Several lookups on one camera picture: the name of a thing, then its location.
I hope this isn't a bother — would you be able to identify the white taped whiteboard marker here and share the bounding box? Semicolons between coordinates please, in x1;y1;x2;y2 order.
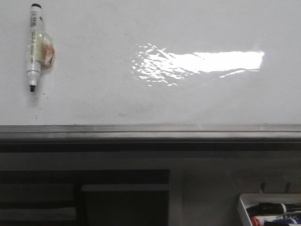
26;3;55;92

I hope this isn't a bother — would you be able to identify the white whiteboard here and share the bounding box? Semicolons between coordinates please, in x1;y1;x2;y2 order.
0;0;301;143

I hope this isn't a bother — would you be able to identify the dark cabinet panel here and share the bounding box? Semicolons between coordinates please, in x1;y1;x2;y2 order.
81;184;169;226

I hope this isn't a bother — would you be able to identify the white marker tray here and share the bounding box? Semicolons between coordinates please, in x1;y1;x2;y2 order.
238;194;301;226

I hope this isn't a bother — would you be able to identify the left tray hook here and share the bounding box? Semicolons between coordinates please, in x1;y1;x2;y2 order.
259;182;266;194

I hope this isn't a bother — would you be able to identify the black capped marker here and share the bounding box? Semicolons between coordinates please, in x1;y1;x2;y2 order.
246;202;301;216

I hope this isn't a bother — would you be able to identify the red capped marker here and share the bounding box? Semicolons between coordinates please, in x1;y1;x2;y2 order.
250;214;301;226

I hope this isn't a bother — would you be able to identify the blue capped marker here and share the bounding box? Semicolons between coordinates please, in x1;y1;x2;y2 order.
264;218;301;226

